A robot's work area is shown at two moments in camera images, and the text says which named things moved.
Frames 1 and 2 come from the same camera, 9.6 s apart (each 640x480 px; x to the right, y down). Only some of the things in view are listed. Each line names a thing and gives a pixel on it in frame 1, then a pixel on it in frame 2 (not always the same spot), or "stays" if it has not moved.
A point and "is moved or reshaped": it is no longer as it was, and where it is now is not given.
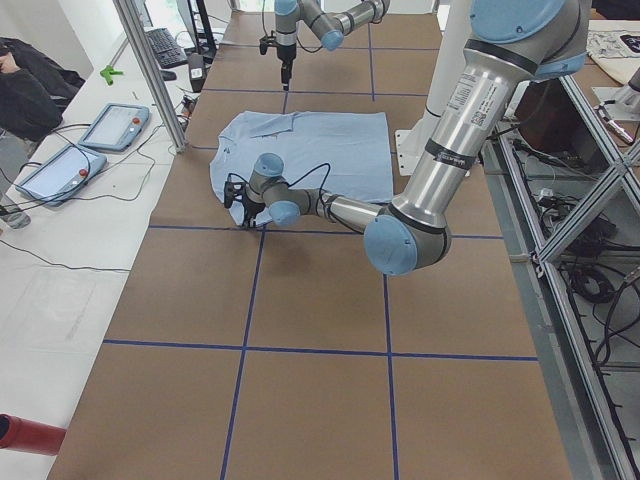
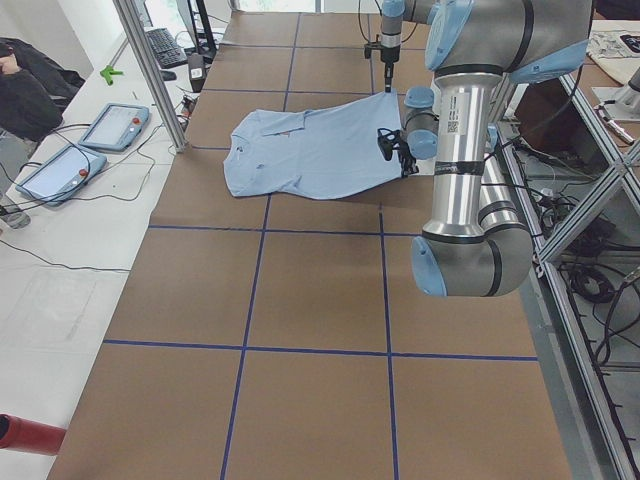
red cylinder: x=29 y=436 stays
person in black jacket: x=35 y=90 stays
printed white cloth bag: x=614 y=45 stays
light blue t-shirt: x=344 y=153 is moved or reshaped
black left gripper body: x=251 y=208 -> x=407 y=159
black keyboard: x=167 y=49 stays
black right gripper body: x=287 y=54 -> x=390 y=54
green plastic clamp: x=108 y=72 stays
